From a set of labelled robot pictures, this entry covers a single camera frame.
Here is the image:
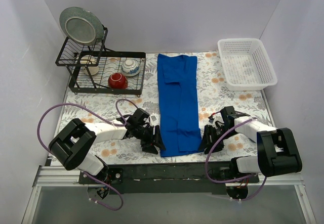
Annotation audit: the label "white blue patterned bowl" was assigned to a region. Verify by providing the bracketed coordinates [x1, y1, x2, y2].
[121, 59, 140, 77]

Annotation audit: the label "purple cable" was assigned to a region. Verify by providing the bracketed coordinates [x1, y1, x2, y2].
[205, 117, 268, 201]
[37, 99, 142, 211]

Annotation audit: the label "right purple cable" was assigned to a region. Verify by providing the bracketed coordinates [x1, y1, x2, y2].
[205, 117, 268, 201]

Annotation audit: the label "red bowl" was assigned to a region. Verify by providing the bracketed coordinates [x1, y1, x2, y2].
[108, 73, 128, 89]

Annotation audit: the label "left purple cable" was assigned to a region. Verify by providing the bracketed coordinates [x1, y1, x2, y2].
[37, 99, 142, 211]

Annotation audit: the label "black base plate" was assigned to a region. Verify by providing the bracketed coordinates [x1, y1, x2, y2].
[78, 159, 260, 196]

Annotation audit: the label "blue printed t shirt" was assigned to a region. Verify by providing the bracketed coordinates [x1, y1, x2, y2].
[157, 54, 201, 157]

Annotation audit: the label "grey green plate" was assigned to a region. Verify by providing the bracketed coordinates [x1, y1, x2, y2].
[59, 7, 104, 46]

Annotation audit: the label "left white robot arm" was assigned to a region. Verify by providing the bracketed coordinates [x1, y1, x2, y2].
[49, 108, 166, 184]

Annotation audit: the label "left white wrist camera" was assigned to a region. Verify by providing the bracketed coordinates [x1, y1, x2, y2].
[144, 115, 156, 127]

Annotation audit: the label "floral table mat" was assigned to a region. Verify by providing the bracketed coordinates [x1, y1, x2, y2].
[57, 51, 274, 165]

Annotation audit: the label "black wire dish rack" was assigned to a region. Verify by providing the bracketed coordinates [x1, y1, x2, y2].
[55, 27, 146, 96]

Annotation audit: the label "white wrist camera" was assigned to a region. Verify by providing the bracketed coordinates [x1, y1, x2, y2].
[208, 111, 224, 125]
[144, 115, 156, 127]

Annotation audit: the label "aluminium frame rail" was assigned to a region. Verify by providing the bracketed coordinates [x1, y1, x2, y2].
[22, 166, 316, 223]

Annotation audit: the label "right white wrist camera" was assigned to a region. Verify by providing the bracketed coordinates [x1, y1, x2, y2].
[208, 111, 224, 125]

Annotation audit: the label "cream mug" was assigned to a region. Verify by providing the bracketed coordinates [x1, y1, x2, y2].
[80, 55, 99, 76]

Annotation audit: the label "white plastic basket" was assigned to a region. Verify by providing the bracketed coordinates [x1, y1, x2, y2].
[218, 38, 277, 91]

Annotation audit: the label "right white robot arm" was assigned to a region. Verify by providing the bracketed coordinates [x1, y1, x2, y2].
[198, 106, 302, 183]

